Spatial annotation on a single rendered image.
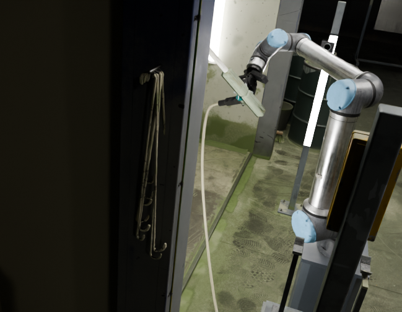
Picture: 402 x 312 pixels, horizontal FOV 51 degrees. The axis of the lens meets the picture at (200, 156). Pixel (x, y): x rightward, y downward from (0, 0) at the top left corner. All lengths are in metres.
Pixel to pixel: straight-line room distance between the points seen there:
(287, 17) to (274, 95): 0.70
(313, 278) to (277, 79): 2.28
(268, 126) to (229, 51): 0.81
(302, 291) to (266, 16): 2.49
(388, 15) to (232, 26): 5.05
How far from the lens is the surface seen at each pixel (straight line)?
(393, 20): 8.68
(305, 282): 2.17
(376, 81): 1.80
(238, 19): 3.97
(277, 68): 3.98
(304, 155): 3.32
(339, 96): 1.70
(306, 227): 1.90
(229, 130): 4.26
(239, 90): 1.97
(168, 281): 1.41
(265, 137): 4.20
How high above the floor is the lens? 1.91
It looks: 27 degrees down
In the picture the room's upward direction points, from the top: 7 degrees clockwise
